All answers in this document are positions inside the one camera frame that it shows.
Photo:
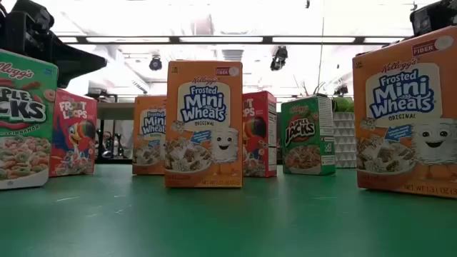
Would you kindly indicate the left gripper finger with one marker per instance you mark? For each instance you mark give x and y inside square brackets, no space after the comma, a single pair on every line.
[78,64]

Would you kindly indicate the Apple Jacks cereal box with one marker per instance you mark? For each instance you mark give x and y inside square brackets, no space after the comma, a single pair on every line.
[25,107]
[307,135]

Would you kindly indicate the Froot Loops cereal box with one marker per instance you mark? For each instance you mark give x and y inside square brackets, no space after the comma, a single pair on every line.
[73,135]
[258,135]

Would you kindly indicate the Frosted Mini Wheats cereal box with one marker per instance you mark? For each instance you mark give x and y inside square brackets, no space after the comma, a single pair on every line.
[150,135]
[403,107]
[203,125]

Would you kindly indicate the black ceiling spotlight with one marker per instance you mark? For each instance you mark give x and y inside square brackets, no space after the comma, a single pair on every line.
[279,59]
[155,64]

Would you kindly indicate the long ceiling light bar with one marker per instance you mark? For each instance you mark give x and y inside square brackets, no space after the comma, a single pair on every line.
[221,39]

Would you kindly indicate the white ceiling air diffuser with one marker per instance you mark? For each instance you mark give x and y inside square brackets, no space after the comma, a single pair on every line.
[232,55]

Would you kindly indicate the white geometric pot with succulent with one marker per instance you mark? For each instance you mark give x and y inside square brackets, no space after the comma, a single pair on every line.
[344,142]

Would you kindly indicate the green table mat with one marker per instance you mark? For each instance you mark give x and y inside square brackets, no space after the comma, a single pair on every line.
[228,221]

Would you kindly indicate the wooden shelf with black frame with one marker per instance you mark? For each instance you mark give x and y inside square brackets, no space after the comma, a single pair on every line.
[118,111]

